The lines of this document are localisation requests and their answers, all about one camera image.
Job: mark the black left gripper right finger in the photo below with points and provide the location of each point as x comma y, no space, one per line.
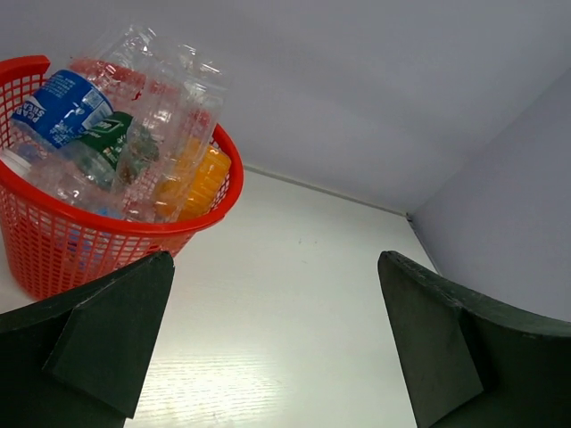
469,360

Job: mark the clear unlabelled bottle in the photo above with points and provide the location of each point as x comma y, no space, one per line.
174,96

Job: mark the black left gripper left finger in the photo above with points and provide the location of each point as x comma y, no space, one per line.
80,358

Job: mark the orange juice bottle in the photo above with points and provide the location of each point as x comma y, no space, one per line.
201,187

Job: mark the green label clear bottle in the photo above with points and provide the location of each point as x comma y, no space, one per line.
93,169

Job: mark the red mesh plastic basket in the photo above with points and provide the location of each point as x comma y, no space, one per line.
51,246

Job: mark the blue cap water bottle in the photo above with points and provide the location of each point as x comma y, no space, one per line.
109,211

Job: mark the blue label white-cap bottle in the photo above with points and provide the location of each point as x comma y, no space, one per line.
66,106

